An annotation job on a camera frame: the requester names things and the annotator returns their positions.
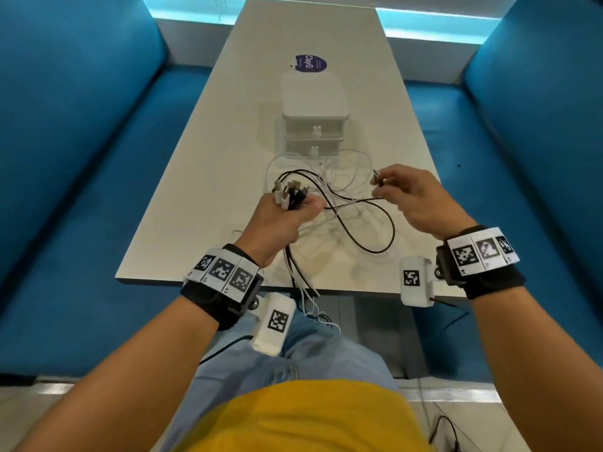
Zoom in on person's right forearm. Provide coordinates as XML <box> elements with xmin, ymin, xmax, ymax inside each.
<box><xmin>470</xmin><ymin>286</ymin><xmax>603</xmax><ymax>452</ymax></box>

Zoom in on person's left hand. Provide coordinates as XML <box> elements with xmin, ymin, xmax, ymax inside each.
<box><xmin>234</xmin><ymin>192</ymin><xmax>327</xmax><ymax>269</ymax></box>

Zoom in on person's right hand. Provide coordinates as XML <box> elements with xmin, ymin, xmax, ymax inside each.
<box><xmin>369</xmin><ymin>164</ymin><xmax>477</xmax><ymax>240</ymax></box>

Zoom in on grey metal table base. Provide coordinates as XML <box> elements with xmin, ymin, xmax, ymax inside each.
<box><xmin>337</xmin><ymin>296</ymin><xmax>427</xmax><ymax>380</ymax></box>

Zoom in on white mini drawer box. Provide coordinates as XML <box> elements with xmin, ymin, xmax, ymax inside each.
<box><xmin>281</xmin><ymin>72</ymin><xmax>350</xmax><ymax>158</ymax></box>

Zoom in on tangle of black and white cables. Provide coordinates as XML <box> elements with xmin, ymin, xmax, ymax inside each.
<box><xmin>263</xmin><ymin>150</ymin><xmax>378</xmax><ymax>243</ymax></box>

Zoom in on yellow shirt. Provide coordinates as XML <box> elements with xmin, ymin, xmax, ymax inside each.
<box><xmin>174</xmin><ymin>380</ymin><xmax>434</xmax><ymax>452</ymax></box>

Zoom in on cyan wall light strips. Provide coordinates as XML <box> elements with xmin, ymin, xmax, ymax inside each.
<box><xmin>141</xmin><ymin>0</ymin><xmax>500</xmax><ymax>45</ymax></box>

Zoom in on black camera cable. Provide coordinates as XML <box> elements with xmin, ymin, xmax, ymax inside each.
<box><xmin>200</xmin><ymin>333</ymin><xmax>255</xmax><ymax>365</ymax></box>
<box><xmin>416</xmin><ymin>296</ymin><xmax>472</xmax><ymax>452</ymax></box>

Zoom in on person's left forearm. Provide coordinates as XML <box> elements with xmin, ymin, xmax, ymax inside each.
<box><xmin>14</xmin><ymin>296</ymin><xmax>220</xmax><ymax>452</ymax></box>

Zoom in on light blue jeans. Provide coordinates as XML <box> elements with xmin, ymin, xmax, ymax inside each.
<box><xmin>160</xmin><ymin>305</ymin><xmax>401</xmax><ymax>452</ymax></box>

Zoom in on white table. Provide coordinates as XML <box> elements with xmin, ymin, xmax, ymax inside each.
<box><xmin>115</xmin><ymin>0</ymin><xmax>467</xmax><ymax>297</ymax></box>

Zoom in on blue sofa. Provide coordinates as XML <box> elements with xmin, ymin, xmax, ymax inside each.
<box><xmin>0</xmin><ymin>0</ymin><xmax>213</xmax><ymax>377</ymax></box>
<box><xmin>405</xmin><ymin>0</ymin><xmax>603</xmax><ymax>384</ymax></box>

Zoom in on round purple sticker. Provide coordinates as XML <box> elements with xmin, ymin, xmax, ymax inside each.
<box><xmin>288</xmin><ymin>53</ymin><xmax>329</xmax><ymax>72</ymax></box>

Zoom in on silver metal floor rail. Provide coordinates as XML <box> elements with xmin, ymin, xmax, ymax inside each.
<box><xmin>398</xmin><ymin>388</ymin><xmax>503</xmax><ymax>404</ymax></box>

